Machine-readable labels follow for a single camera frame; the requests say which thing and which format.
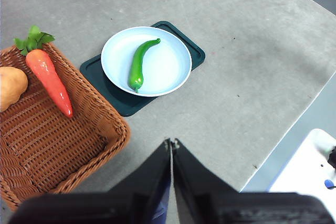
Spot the brown wicker basket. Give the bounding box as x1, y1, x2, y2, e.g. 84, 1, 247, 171
0, 42, 131, 211

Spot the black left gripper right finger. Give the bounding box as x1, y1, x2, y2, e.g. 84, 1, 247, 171
172, 137, 336, 224

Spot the orange carrot with green leaves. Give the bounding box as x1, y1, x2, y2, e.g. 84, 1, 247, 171
13, 25, 74, 119

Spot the black rectangular tray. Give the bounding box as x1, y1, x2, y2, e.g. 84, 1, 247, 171
79, 20, 206, 118

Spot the yellow-brown potato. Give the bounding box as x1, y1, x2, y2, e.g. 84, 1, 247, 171
0, 66, 29, 113

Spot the blue round plate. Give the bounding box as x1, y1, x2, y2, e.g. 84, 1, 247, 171
100, 26, 193, 98

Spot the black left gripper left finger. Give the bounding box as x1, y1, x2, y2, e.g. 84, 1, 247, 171
7, 138, 172, 224

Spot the green pepper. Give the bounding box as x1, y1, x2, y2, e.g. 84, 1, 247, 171
128, 38, 161, 93

